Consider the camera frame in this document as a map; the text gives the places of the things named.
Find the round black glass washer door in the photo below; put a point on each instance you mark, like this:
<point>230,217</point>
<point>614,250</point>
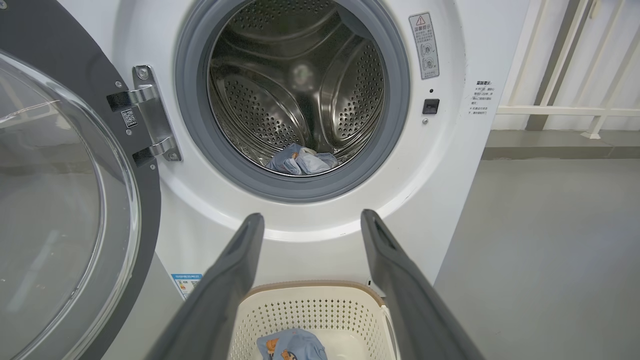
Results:
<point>60,200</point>

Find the blue garment with white lining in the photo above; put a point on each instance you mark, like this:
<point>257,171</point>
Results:
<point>305,161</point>

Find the blue energy label sticker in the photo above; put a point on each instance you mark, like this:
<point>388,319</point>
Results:
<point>182,285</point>

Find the black door latch socket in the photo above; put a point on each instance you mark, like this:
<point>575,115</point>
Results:
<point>431,106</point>

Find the cream perforated laundry basket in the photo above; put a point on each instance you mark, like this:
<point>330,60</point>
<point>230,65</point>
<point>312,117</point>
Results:
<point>310,310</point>

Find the stainless steel washing machine drum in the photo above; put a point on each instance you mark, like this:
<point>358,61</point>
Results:
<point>280,75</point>

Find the white metal railing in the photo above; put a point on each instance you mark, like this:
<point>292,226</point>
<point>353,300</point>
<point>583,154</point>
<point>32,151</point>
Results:
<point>565,110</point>

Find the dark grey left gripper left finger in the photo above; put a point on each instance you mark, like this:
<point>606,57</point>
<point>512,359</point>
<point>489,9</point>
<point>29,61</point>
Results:
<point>215,300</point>

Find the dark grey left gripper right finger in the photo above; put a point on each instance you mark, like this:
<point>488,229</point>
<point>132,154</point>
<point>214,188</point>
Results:
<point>410,300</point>

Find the white front-load washing machine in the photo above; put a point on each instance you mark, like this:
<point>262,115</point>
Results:
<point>440,175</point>

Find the small QR code sticker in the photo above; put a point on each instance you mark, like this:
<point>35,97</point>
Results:
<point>130,118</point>

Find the grey warning sticker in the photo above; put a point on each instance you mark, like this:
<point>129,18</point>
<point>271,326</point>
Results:
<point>424,46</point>

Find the blue garment with orange print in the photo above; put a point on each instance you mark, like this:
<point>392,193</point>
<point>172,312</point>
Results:
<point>292,345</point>

